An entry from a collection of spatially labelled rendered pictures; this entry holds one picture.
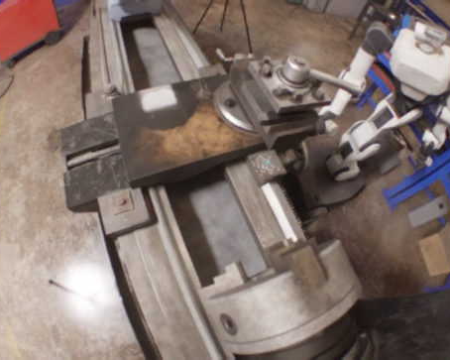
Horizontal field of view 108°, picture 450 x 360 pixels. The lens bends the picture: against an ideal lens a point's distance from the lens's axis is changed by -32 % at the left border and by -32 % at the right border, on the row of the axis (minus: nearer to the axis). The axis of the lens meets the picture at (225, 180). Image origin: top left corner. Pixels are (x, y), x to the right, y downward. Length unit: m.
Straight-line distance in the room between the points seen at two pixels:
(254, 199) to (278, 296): 0.47
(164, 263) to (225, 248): 0.22
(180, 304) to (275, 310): 0.38
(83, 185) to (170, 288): 0.38
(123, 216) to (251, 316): 0.45
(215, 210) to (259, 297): 0.54
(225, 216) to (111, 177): 0.39
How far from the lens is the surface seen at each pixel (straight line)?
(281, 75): 0.60
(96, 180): 0.72
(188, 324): 0.66
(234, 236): 0.79
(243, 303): 0.31
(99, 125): 0.83
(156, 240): 0.67
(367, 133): 1.43
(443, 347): 0.38
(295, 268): 0.29
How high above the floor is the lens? 1.48
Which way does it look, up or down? 63 degrees down
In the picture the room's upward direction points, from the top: 20 degrees clockwise
